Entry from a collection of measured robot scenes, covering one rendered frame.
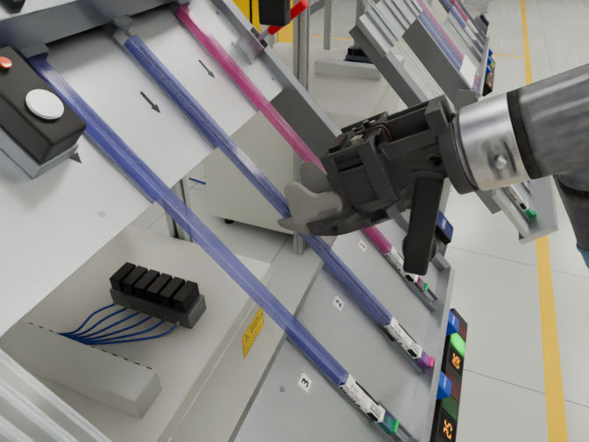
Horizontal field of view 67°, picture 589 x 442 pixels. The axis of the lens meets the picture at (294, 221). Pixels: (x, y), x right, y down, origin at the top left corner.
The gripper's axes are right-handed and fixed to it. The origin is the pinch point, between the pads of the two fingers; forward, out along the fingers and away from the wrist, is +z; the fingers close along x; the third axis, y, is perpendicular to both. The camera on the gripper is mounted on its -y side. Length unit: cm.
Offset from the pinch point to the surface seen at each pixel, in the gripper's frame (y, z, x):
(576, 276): -114, -15, -119
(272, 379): -6.8, -1.0, 16.5
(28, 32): 27.3, 3.8, 12.0
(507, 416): -101, 6, -48
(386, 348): -18.4, -4.0, 2.5
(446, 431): -32.4, -6.6, 3.6
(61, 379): -7.3, 39.1, 15.0
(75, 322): -5.2, 47.0, 4.8
